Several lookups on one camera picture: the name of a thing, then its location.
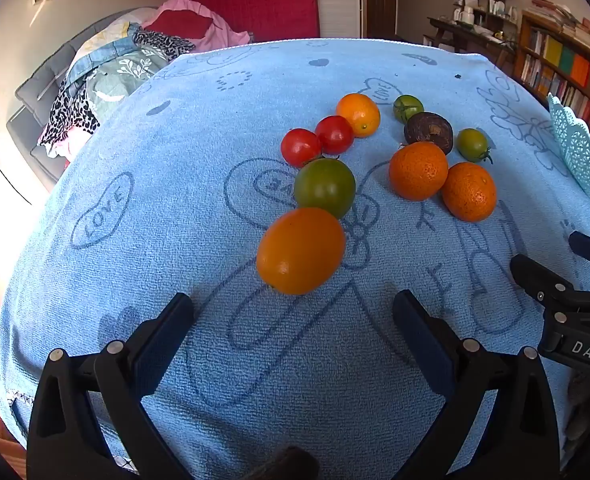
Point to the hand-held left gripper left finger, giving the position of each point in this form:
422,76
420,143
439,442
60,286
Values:
167,340

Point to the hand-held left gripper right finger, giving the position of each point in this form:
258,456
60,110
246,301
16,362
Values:
420,345

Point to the light blue lattice plastic basket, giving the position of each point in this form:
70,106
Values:
582,152

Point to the dimpled orange tangerine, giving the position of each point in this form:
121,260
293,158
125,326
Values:
418,170
469,192

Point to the small green tomato with stem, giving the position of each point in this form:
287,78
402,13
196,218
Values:
471,144

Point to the large smooth orange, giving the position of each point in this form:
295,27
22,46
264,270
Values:
300,250

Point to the large green tomato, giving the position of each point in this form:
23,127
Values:
325,187

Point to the red tomato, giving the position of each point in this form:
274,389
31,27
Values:
335,134
300,146

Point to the person's right hand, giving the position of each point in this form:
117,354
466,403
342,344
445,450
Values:
587,410

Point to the blue printed towel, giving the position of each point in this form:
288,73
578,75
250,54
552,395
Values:
175,240

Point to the dark brown wrinkled fruit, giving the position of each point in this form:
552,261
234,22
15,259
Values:
427,132

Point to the wooden bookshelf with books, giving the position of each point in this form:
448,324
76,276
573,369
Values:
570,72

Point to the green tomato with dark calyx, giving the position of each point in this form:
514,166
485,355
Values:
407,108

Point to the stacks of books atop bookshelf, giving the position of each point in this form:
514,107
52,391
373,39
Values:
575,20

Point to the small smooth orange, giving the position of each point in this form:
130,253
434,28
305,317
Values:
358,114

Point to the dark wooden desk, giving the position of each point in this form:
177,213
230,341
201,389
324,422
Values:
467,35

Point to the pile of clothes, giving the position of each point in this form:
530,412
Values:
70,110

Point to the floral patterned blanket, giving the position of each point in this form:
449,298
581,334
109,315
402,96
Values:
125,67

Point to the pink garment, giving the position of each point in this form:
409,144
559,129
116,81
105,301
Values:
220,30

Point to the red pillow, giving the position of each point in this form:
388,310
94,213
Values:
180,22

